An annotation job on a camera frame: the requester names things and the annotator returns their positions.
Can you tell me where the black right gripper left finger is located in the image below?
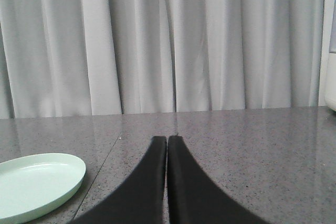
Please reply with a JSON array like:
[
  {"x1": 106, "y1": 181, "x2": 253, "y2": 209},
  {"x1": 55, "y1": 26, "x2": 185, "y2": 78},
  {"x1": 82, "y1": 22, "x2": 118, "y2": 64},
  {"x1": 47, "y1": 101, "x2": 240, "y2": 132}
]
[{"x1": 71, "y1": 136, "x2": 167, "y2": 223}]

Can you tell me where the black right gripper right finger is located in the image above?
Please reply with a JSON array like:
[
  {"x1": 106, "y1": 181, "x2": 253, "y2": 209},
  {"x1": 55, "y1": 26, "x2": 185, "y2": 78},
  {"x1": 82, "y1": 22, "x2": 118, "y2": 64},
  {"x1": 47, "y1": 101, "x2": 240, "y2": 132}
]
[{"x1": 167, "y1": 136, "x2": 266, "y2": 223}]

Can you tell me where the mint green round plate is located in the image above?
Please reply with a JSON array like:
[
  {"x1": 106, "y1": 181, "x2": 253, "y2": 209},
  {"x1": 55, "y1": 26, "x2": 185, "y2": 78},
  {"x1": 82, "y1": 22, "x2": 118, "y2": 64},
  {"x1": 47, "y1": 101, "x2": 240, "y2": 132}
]
[{"x1": 1, "y1": 153, "x2": 86, "y2": 223}]

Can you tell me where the white pleated curtain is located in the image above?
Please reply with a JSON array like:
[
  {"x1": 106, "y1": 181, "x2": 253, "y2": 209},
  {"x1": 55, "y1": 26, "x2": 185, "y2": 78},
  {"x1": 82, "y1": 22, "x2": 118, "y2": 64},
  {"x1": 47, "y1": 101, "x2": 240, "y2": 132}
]
[{"x1": 1, "y1": 0, "x2": 324, "y2": 119}]

